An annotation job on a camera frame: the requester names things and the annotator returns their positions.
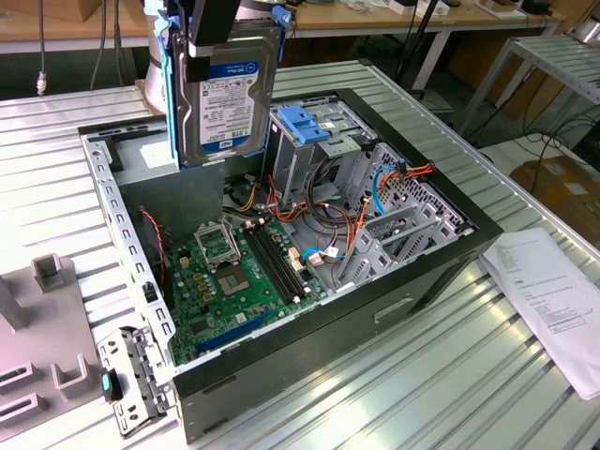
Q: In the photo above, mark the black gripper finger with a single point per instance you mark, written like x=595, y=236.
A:
x=213, y=23

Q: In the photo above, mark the hard disk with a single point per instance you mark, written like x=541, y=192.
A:
x=234, y=117

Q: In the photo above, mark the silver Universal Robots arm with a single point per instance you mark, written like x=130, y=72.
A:
x=154, y=89

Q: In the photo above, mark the metal disk bay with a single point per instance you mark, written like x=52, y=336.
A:
x=370, y=262

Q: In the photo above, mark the blue plastic drive latch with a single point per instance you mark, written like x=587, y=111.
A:
x=300, y=124

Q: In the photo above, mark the metal optical drive cage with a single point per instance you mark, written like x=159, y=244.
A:
x=288, y=161

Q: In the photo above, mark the grey power supply unit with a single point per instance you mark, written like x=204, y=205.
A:
x=173, y=201

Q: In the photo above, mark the black RAM slot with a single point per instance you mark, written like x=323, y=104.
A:
x=271, y=262
x=286, y=262

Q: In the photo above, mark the CPU socket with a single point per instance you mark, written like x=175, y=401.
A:
x=234, y=281

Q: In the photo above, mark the green motherboard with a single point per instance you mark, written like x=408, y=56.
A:
x=234, y=307

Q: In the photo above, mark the blue expansion slot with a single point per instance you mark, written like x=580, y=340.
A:
x=234, y=331

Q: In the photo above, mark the black open PC case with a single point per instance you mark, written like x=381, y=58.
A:
x=328, y=337

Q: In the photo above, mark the grey part rack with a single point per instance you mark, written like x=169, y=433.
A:
x=42, y=328

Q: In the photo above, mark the metal slat side table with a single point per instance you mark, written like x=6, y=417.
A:
x=562, y=61

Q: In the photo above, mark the metal expansion card retainer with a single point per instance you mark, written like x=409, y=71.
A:
x=140, y=375

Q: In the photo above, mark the blue black retainer latch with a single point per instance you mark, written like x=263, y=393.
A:
x=107, y=382

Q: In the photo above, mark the brown cardboard box on floor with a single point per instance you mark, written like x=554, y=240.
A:
x=562, y=187

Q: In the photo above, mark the printed white paper sheets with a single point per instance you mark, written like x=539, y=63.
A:
x=548, y=300

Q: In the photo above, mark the wooden desk with white frame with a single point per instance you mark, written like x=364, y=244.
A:
x=65, y=23

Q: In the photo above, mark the black case switch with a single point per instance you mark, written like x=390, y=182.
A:
x=150, y=293

